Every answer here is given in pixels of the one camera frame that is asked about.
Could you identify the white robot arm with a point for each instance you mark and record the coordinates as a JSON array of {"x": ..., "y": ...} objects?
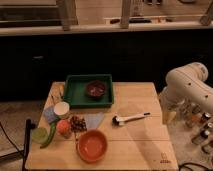
[{"x": 186, "y": 83}]

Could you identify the dark red bowl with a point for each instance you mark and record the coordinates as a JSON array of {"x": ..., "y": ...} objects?
[{"x": 95, "y": 89}]

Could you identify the green plastic tray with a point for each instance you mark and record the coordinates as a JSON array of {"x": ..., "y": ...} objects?
[{"x": 75, "y": 91}]

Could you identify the light blue cloth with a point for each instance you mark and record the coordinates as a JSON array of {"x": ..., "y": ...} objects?
[{"x": 93, "y": 120}]

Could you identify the dark grape bunch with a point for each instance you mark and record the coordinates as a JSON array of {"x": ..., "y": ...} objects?
[{"x": 78, "y": 124}]

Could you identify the white cup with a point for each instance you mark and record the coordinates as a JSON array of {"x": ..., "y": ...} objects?
[{"x": 62, "y": 109}]

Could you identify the orange fruit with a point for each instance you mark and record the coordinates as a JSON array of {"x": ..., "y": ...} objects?
[{"x": 64, "y": 127}]

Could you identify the orange bowl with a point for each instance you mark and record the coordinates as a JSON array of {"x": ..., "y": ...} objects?
[{"x": 92, "y": 146}]

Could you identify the blue sponge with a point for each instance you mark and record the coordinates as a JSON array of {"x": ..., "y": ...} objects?
[{"x": 49, "y": 115}]

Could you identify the green pepper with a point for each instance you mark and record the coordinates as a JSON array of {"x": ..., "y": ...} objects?
[{"x": 50, "y": 136}]

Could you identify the green round lid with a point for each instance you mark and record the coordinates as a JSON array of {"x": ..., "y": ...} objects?
[{"x": 39, "y": 135}]

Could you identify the black stand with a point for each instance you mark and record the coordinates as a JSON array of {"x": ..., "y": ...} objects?
[{"x": 28, "y": 127}]

